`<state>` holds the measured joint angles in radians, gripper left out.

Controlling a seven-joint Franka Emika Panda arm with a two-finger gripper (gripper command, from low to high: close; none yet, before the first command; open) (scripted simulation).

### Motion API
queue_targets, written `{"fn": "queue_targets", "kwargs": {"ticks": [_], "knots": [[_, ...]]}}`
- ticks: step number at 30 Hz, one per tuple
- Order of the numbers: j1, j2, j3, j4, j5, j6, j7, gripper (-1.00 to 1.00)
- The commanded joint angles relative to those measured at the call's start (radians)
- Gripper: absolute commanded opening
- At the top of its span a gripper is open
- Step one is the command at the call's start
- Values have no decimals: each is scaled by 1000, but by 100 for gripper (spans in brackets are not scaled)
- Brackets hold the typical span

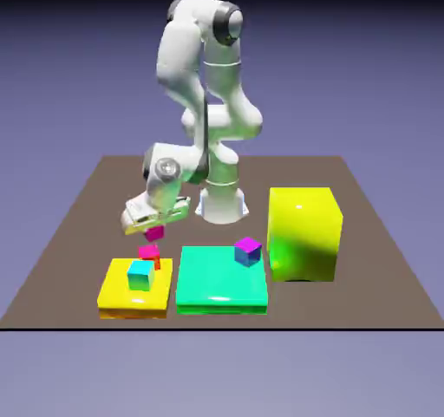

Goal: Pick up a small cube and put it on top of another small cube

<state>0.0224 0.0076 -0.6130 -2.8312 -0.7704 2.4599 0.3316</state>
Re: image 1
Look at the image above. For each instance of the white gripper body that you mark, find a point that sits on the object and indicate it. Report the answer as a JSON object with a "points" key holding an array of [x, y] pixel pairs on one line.
{"points": [[156, 218]]}

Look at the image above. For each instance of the large flat green box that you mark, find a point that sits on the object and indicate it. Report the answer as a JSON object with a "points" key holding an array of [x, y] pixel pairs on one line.
{"points": [[220, 285]]}

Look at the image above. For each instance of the small red cube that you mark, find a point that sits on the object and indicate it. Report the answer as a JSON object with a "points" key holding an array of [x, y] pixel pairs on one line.
{"points": [[149, 251]]}

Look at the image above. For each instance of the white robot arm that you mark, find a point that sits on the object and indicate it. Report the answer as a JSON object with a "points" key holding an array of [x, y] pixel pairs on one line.
{"points": [[222, 77]]}

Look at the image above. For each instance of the small magenta cube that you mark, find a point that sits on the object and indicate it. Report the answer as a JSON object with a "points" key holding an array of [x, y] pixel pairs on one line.
{"points": [[154, 233]]}

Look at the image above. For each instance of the large flat yellow box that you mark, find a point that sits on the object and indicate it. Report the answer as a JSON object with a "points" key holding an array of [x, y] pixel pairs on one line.
{"points": [[133, 301]]}

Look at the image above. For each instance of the large tall yellow box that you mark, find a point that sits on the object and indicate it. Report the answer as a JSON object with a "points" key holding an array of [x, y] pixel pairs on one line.
{"points": [[303, 229]]}

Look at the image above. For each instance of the small cyan cube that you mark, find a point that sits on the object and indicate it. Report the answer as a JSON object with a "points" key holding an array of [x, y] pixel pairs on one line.
{"points": [[140, 275]]}

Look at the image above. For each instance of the small purple cube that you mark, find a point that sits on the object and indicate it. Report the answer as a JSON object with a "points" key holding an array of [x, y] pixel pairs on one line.
{"points": [[247, 251]]}

